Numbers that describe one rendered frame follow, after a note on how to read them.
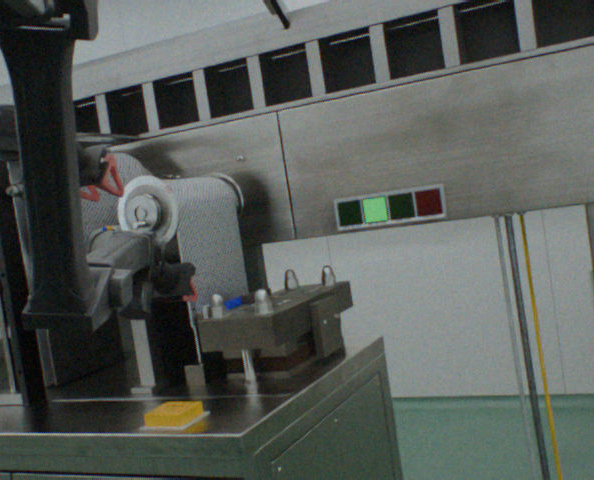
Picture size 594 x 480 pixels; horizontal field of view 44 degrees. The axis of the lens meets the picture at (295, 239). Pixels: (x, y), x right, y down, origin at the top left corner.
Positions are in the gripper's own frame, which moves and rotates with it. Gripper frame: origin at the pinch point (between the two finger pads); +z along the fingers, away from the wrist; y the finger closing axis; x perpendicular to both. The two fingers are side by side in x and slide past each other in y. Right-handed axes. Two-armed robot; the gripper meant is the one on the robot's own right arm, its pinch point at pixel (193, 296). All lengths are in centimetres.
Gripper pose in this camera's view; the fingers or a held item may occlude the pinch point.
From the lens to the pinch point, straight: 150.0
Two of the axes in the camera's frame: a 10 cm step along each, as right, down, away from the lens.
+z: 4.4, 4.0, 8.0
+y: 8.9, -1.1, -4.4
